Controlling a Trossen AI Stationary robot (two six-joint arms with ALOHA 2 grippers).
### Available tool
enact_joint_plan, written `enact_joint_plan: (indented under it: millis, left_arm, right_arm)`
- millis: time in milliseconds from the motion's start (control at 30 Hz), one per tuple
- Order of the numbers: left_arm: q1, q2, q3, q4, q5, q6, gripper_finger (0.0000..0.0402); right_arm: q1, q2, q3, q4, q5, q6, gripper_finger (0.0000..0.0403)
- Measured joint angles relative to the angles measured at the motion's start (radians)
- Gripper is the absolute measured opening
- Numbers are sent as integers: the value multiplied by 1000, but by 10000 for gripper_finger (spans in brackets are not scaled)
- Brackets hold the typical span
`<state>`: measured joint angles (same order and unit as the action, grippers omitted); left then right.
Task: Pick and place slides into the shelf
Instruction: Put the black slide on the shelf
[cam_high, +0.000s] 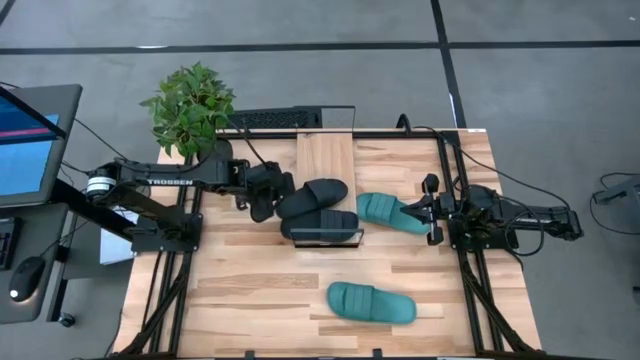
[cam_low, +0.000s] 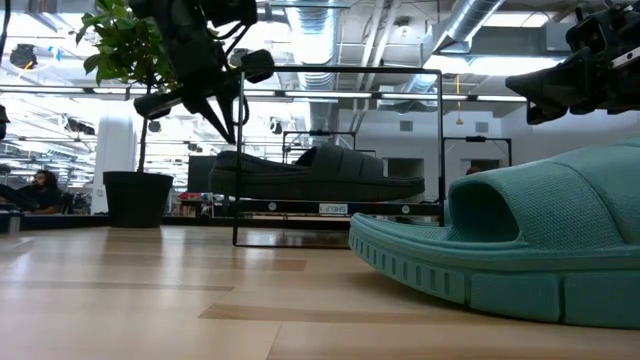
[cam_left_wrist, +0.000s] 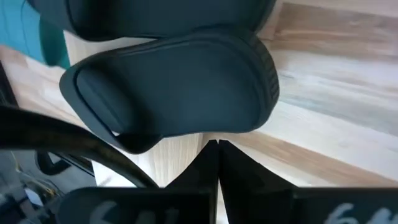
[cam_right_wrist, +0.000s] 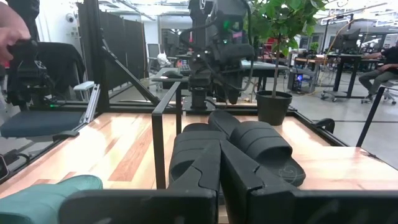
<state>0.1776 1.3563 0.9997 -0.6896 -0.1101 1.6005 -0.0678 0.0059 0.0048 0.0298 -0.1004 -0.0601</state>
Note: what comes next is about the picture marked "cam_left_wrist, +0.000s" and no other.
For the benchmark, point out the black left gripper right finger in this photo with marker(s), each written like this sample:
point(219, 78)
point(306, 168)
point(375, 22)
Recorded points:
point(280, 205)

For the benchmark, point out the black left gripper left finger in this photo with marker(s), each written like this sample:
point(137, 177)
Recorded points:
point(140, 208)

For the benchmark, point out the black rubber slide sandal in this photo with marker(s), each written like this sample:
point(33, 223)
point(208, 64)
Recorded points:
point(155, 15)
point(186, 90)

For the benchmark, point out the teal cloth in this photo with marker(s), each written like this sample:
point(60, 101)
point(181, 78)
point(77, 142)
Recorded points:
point(18, 28)

